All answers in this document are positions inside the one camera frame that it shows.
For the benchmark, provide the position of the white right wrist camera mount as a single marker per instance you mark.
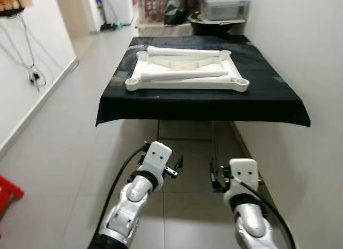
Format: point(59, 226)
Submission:
point(244, 174)

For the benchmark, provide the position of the black power adapter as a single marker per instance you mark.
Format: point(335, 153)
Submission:
point(36, 75)

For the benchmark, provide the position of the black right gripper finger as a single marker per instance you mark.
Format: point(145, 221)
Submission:
point(214, 176)

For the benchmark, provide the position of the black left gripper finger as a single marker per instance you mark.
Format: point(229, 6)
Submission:
point(177, 168)

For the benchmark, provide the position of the white plastic table top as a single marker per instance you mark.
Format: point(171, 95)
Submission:
point(187, 87)

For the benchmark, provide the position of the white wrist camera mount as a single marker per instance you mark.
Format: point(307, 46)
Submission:
point(157, 155)
point(244, 174)

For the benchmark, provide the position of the black bag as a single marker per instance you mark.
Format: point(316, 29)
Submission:
point(176, 13)

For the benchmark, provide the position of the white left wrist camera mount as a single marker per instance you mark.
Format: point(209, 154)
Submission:
point(157, 155)

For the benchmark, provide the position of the orange lid storage box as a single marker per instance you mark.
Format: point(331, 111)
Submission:
point(151, 10)

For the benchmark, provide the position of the black tablecloth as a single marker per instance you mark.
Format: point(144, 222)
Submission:
point(203, 107)

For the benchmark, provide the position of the white appliance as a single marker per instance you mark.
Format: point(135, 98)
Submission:
point(120, 7)

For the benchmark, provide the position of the beige cloth covered bench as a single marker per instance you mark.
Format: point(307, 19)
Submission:
point(161, 30)

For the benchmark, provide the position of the black round basin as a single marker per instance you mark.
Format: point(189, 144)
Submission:
point(209, 28)

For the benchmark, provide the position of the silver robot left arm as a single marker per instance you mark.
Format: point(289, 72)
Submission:
point(126, 211)

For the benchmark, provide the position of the red plastic stool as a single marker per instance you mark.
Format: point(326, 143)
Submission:
point(8, 192)

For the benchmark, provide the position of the mop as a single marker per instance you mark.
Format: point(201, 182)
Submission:
point(110, 27)

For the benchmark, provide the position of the clear plastic container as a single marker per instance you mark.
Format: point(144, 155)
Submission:
point(225, 9)

